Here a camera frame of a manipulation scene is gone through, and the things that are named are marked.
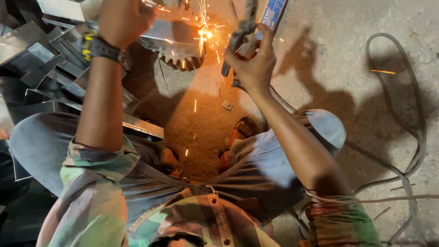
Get person's right hand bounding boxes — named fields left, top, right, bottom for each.
left=224, top=23, right=277, bottom=95

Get person's left hand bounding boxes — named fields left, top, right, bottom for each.
left=98, top=0, right=157, bottom=51

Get welding electrode holder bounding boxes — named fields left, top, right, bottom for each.
left=221, top=0, right=262, bottom=78

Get shiny steel channel piece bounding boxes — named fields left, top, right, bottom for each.
left=137, top=19, right=206, bottom=59

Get blue electrode box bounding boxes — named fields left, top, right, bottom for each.
left=255, top=0, right=289, bottom=40

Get black wristwatch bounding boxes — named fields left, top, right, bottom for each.
left=80, top=30, right=133, bottom=72

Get rusty gear wheel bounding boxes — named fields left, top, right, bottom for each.
left=155, top=0, right=207, bottom=72

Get thin metal rod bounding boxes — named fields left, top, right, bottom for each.
left=157, top=58, right=171, bottom=96

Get brown sandal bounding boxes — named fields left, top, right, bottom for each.
left=159, top=144, right=184, bottom=180
left=217, top=117, right=263, bottom=172

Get heap of steel channel pieces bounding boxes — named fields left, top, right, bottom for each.
left=0, top=0, right=165, bottom=182

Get grey trousers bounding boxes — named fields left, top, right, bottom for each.
left=8, top=109, right=347, bottom=227

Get camouflage shirt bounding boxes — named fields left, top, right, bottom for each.
left=36, top=135, right=383, bottom=247

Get grey welding cable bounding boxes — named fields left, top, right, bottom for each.
left=343, top=32, right=428, bottom=247

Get thin light wire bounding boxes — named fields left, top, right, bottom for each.
left=305, top=189, right=439, bottom=207

